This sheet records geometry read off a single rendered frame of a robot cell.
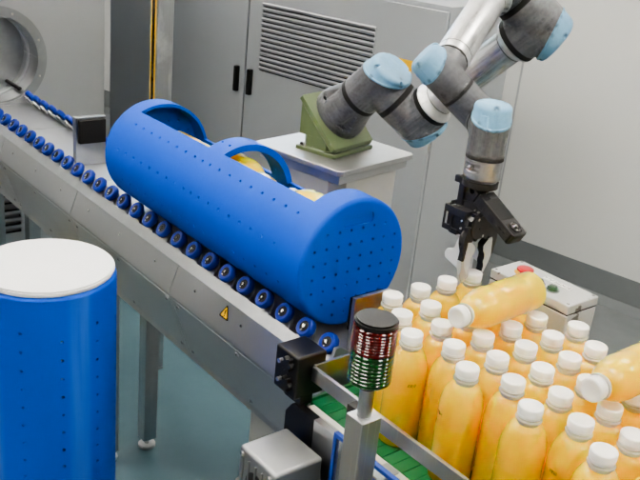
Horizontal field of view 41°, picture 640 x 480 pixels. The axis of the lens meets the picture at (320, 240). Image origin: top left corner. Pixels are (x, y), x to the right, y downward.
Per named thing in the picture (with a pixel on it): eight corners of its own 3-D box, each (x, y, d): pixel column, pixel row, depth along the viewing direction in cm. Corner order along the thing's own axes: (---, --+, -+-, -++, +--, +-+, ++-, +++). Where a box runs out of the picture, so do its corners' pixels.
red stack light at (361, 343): (374, 333, 125) (377, 310, 124) (405, 352, 121) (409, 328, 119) (341, 344, 121) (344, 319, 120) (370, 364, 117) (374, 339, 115)
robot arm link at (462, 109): (470, 74, 177) (476, 85, 167) (507, 112, 179) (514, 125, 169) (442, 100, 179) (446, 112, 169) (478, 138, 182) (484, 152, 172)
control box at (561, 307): (512, 301, 191) (521, 258, 187) (588, 339, 177) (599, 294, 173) (483, 310, 185) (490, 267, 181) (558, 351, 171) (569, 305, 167)
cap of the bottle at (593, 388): (584, 373, 130) (576, 377, 129) (606, 374, 127) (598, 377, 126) (589, 399, 130) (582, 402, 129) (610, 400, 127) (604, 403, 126)
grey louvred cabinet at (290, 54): (177, 187, 541) (186, -54, 487) (464, 312, 413) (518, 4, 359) (105, 203, 502) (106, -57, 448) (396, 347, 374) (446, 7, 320)
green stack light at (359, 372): (370, 363, 127) (374, 333, 125) (400, 383, 123) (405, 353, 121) (337, 374, 123) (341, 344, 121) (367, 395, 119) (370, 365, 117)
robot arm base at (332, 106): (339, 88, 240) (363, 67, 234) (368, 132, 239) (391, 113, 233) (307, 95, 229) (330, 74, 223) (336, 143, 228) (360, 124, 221)
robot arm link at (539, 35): (385, 99, 233) (542, -30, 197) (422, 137, 236) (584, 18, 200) (371, 121, 225) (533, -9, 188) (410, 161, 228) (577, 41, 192)
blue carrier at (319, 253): (193, 189, 254) (196, 94, 243) (395, 309, 192) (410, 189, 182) (104, 204, 237) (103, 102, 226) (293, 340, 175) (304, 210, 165)
